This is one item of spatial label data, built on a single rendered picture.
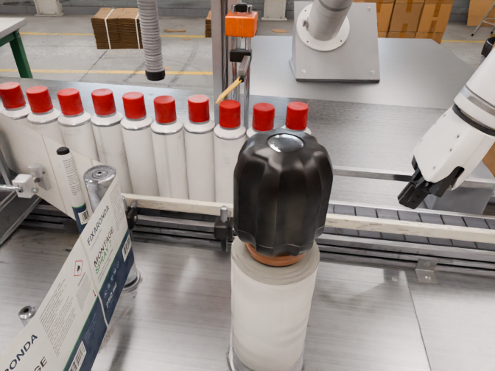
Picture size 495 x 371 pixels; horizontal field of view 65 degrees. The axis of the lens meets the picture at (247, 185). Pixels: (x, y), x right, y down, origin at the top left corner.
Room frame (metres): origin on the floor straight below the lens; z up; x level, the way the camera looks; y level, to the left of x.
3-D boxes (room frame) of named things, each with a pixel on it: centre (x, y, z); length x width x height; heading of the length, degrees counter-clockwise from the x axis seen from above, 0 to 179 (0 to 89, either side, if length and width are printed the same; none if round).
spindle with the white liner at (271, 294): (0.27, -0.03, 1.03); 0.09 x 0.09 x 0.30
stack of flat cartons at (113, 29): (4.66, 1.43, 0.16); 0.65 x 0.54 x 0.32; 97
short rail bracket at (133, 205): (0.51, 0.20, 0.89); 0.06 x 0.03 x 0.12; 174
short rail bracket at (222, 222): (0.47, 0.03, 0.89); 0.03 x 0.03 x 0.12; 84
